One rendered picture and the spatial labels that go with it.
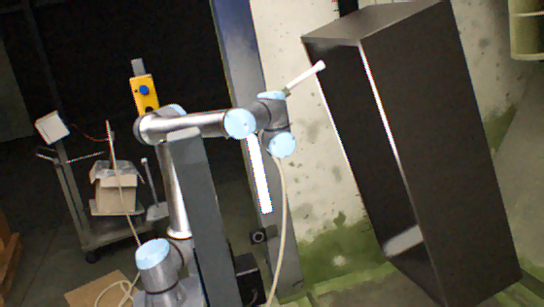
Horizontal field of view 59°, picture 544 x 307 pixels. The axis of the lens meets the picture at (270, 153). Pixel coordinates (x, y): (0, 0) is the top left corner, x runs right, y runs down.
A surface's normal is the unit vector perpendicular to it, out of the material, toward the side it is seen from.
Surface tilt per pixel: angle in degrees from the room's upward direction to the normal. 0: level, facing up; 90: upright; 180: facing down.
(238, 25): 90
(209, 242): 90
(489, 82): 90
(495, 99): 90
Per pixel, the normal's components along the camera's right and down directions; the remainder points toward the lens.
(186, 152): 0.22, 0.25
